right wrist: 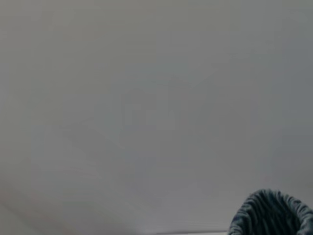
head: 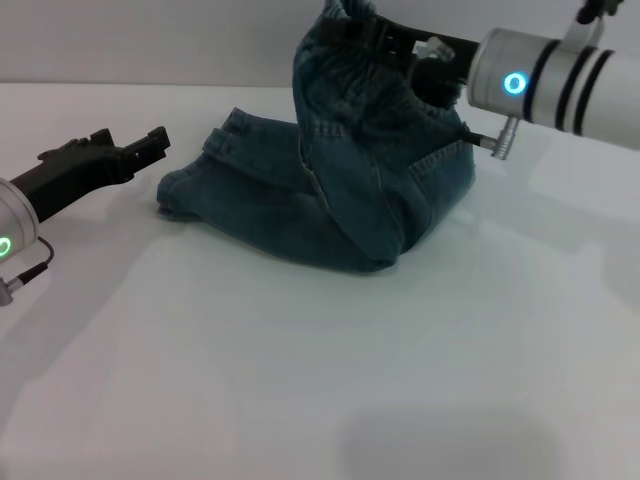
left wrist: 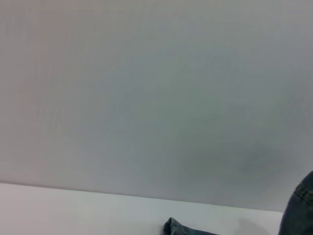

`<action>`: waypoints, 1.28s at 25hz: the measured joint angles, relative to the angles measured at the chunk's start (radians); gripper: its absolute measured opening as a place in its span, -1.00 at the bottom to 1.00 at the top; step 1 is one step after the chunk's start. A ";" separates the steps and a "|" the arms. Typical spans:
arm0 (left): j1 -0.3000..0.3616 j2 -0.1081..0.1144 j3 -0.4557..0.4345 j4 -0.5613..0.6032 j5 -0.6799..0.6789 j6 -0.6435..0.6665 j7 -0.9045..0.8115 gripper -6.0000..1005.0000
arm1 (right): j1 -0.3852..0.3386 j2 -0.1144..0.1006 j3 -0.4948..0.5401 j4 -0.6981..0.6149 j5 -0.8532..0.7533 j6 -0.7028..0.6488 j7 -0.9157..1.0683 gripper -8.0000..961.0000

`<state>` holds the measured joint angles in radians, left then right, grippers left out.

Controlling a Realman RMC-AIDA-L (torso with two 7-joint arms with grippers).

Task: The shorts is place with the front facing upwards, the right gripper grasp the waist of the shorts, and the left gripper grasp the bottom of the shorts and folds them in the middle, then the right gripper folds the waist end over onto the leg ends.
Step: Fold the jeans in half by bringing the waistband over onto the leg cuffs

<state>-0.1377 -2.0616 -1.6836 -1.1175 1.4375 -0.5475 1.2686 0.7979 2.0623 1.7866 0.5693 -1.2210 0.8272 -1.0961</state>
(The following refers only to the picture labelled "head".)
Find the blue denim shorts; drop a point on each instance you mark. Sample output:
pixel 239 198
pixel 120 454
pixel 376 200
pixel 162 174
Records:
pixel 350 200

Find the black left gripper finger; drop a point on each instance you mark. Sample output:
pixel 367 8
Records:
pixel 100 139
pixel 147 150

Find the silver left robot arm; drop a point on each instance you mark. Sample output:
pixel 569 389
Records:
pixel 12 225

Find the silver clamp bracket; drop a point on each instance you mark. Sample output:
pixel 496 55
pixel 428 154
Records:
pixel 580 32

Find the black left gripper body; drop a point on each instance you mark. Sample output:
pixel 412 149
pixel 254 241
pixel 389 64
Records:
pixel 75 170

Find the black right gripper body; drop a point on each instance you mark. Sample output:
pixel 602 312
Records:
pixel 450 60

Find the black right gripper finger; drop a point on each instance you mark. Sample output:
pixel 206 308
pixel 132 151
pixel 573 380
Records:
pixel 365 36

